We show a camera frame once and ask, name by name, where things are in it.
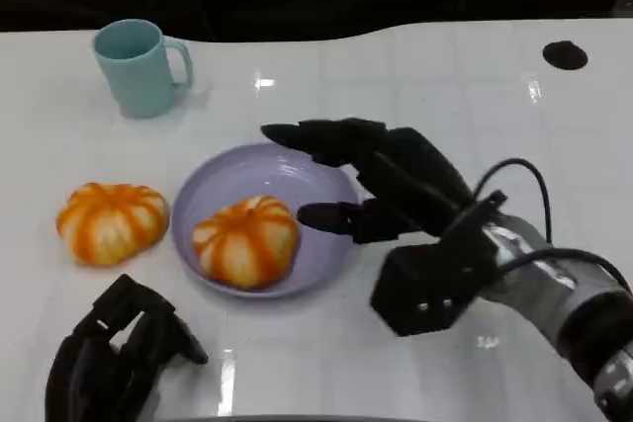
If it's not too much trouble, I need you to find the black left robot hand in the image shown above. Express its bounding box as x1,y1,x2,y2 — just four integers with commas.
44,273,210,422

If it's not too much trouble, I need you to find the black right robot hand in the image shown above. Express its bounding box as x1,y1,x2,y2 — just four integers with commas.
260,117,477,246

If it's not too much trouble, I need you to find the orange white toy bread roll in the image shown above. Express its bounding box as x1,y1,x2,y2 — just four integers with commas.
55,182,171,266
191,195,302,292

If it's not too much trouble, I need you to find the lilac plate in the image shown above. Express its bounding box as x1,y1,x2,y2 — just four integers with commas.
170,142,368,300

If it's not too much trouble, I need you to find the pale green mug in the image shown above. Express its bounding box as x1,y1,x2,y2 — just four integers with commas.
92,19,194,120

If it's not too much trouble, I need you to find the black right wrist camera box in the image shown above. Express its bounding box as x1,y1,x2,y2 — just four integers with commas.
370,189,508,338

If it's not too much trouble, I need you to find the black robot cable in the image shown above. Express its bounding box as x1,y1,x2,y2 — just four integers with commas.
463,157,554,246
496,247,633,293

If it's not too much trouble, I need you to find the black table cable hole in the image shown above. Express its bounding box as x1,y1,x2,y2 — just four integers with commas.
542,40,589,70

